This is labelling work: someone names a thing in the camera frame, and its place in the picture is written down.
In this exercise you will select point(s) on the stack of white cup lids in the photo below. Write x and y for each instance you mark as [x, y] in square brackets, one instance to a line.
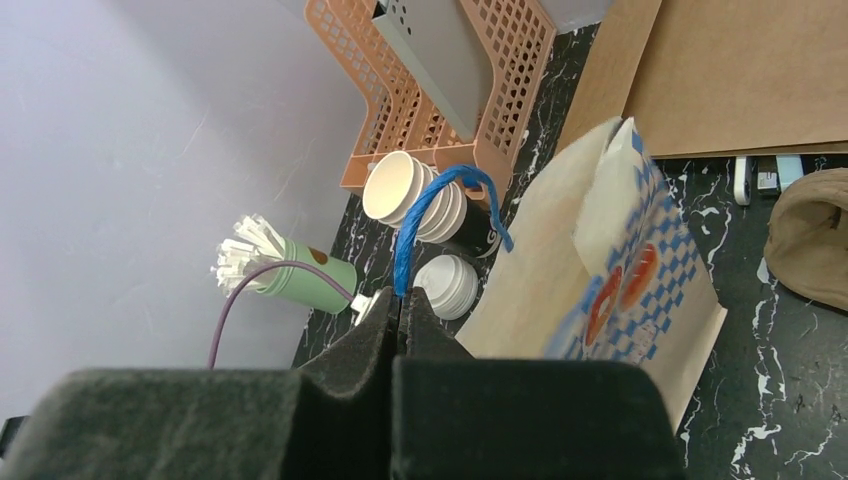
[451, 285]

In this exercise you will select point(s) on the grey folder in rack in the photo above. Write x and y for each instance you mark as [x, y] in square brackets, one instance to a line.
[438, 45]

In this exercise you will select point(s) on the orange plastic file rack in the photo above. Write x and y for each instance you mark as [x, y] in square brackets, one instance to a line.
[517, 36]

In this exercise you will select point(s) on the blue checkered paper bag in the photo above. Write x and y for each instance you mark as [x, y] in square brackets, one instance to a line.
[598, 264]

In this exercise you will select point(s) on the green cup of straws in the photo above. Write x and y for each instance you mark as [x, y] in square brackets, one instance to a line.
[324, 283]

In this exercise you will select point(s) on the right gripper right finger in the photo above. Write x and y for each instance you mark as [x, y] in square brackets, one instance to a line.
[421, 332]

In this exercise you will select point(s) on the white clip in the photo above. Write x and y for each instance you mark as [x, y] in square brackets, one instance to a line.
[742, 176]

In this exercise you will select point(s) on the brown kraft paper bags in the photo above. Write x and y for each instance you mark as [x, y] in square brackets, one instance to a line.
[712, 78]

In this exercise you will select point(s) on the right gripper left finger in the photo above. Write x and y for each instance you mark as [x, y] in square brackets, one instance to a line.
[345, 368]

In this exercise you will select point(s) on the brown pulp cup carrier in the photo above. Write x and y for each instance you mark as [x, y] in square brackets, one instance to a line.
[806, 249]

